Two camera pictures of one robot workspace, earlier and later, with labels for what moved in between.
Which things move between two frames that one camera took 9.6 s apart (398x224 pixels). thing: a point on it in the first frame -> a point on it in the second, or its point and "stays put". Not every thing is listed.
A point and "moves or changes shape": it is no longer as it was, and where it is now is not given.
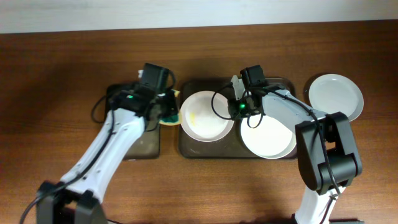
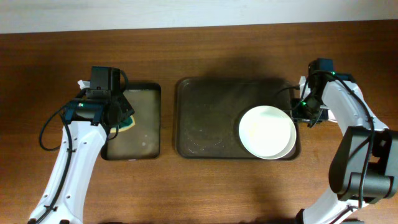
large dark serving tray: x=232 y=146 stays put
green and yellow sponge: x=172 y=120 moves or changes shape
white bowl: x=200 y=121 -> x=331 y=116
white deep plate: x=269 y=140 stays put
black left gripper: x=174 y=110 -> x=127 y=104
